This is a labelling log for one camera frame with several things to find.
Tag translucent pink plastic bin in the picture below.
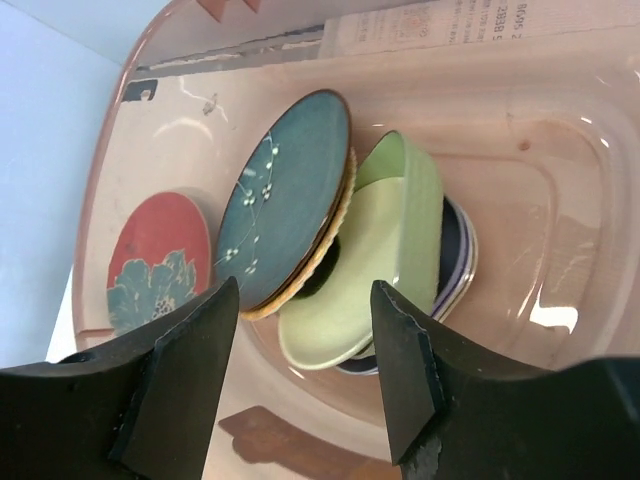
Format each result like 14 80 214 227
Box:
72 1 639 479

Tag green square panda plate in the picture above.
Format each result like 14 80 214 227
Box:
355 130 444 313

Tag teal blossom round plate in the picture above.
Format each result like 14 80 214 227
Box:
214 89 355 313

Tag cream round plate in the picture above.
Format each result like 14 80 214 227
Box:
278 178 403 370

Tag red floral round plate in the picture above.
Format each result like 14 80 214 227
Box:
106 191 212 336

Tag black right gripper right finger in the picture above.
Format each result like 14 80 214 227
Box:
370 281 639 479

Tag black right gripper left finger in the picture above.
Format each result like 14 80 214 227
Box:
1 279 239 479

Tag purple rimmed square plate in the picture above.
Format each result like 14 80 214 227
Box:
335 196 475 375

